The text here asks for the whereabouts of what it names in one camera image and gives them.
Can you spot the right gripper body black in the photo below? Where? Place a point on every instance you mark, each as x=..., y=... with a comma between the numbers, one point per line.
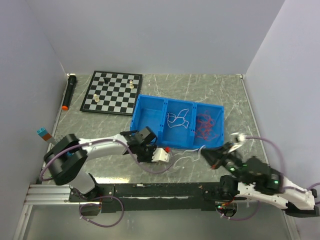
x=230, y=161

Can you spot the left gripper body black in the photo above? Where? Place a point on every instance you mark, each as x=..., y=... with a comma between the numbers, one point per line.
x=145, y=153

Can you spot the blue three-compartment bin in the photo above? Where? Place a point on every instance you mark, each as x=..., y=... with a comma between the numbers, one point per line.
x=180, y=124

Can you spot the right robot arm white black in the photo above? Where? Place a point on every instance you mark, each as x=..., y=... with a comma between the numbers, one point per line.
x=253, y=179

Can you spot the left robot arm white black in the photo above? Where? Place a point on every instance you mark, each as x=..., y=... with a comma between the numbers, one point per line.
x=66, y=159

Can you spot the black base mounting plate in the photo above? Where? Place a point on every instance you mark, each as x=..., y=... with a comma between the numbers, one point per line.
x=169, y=196

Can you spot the white chess piece upper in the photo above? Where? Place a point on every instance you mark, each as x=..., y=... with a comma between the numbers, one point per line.
x=131, y=84

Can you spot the white chess piece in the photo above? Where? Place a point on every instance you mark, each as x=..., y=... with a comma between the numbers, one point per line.
x=96, y=98
x=131, y=84

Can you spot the black white chessboard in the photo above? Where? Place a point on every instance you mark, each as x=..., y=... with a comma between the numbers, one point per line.
x=116, y=97

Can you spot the white chess piece lower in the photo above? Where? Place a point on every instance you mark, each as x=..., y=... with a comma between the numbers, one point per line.
x=96, y=98

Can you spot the black chess piece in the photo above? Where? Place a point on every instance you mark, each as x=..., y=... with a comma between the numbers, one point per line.
x=106, y=80

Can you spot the black marker orange cap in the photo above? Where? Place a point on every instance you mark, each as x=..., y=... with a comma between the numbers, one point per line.
x=71, y=85

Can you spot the blue brown toy block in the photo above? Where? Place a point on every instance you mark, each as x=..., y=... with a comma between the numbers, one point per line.
x=46, y=136

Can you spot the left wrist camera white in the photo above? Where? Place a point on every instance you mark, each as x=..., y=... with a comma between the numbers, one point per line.
x=160, y=155

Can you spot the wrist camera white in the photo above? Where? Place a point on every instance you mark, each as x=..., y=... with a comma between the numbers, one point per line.
x=238, y=139
x=160, y=155

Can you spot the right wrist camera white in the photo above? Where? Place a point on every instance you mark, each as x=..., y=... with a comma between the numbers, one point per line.
x=238, y=139

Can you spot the aluminium frame rail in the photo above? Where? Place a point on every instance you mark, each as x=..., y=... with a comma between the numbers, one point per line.
x=46, y=194

